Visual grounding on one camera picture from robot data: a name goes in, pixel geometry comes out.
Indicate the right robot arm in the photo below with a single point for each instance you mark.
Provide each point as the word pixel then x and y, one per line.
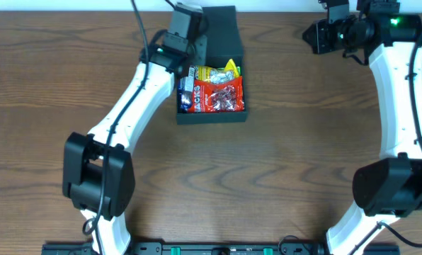
pixel 391 188

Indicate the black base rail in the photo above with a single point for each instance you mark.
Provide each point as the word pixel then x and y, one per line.
pixel 156 248

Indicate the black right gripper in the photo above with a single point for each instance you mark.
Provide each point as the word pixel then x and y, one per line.
pixel 317 36

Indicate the dark blue snack bar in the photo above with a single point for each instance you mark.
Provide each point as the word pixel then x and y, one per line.
pixel 185 93

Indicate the green Haribo gummy bag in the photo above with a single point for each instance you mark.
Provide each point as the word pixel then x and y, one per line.
pixel 230 71

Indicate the red Hacks candy bag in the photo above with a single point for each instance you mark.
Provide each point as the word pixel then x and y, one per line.
pixel 213 98

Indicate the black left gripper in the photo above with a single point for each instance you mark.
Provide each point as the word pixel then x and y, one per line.
pixel 200 47

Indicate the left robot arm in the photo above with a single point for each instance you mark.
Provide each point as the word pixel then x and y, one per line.
pixel 98 175

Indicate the dark green box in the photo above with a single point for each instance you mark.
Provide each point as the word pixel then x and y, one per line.
pixel 223 43

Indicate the yellow Hacks candy bag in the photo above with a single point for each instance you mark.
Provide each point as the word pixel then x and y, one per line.
pixel 210 74

